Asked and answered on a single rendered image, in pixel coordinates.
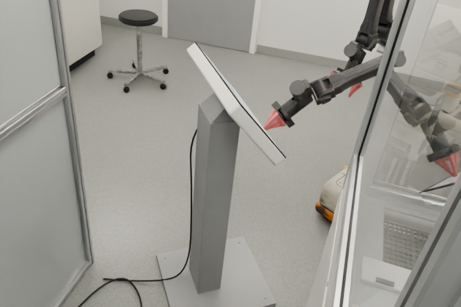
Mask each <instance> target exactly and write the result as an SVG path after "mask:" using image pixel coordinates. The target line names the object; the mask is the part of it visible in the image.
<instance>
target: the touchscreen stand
mask: <svg viewBox="0 0 461 307"><path fill-rule="evenodd" d="M239 129H240V126H238V124H236V122H235V121H222V122H216V123H212V122H211V120H210V119H209V117H208V115H207V114H206V112H205V110H204V108H203V107H202V105H201V103H199V104H198V126H197V139H196V163H195V175H194V188H193V212H192V232H191V249H190V254H189V259H188V261H187V265H186V267H185V269H184V270H183V272H182V273H181V274H180V275H179V276H177V277H176V278H173V279H170V280H163V286H164V289H165V294H166V297H167V301H168V304H169V307H275V306H276V302H275V300H274V297H273V295H272V293H271V291H270V289H269V287H268V285H267V283H266V281H265V279H264V277H263V275H262V273H261V271H260V269H259V267H258V265H257V263H256V261H255V259H254V257H253V255H252V253H251V250H250V248H249V246H248V244H247V242H246V240H245V238H244V237H243V236H241V237H237V238H231V239H227V240H226V236H227V230H228V219H229V213H230V207H231V196H232V190H233V180H234V174H235V163H236V157H237V146H238V140H239ZM188 252H189V247H188V248H184V249H178V250H174V251H168V252H165V253H161V254H157V255H156V259H157V263H158V267H159V270H160V273H161V278H162V279H167V278H172V277H174V276H175V275H177V274H179V273H180V272H181V270H182V269H183V267H184V265H185V263H186V260H187V256H188Z"/></svg>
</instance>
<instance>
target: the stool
mask: <svg viewBox="0 0 461 307"><path fill-rule="evenodd" d="M118 17H119V20H120V21H121V22H122V23H123V24H126V25H131V26H136V27H137V59H133V63H132V66H133V67H134V68H136V69H137V70H136V71H132V70H121V69H109V70H108V74H107V77H108V78H112V77H113V74H112V73H127V74H135V75H133V76H132V77H131V78H130V79H129V80H128V81H127V82H126V83H125V84H124V86H125V87H124V88H123V91H124V92H125V93H128V92H129V91H130V89H129V87H128V86H129V85H130V84H131V83H133V81H134V80H135V79H136V78H138V77H139V76H140V75H142V76H144V77H147V78H150V79H152V80H154V81H156V82H159V83H161V85H160V88H161V89H162V90H164V89H165V88H166V85H165V84H164V83H165V80H163V79H160V78H158V77H155V76H153V75H150V74H148V73H150V72H153V71H159V70H162V69H163V73H164V74H168V73H169V70H168V69H167V65H164V66H158V67H154V68H150V69H145V70H143V67H142V40H141V27H143V26H149V25H153V24H155V23H156V22H157V21H158V16H157V15H156V14H155V13H154V12H151V11H149V10H138V9H135V10H125V11H123V12H121V13H120V14H119V16H118Z"/></svg>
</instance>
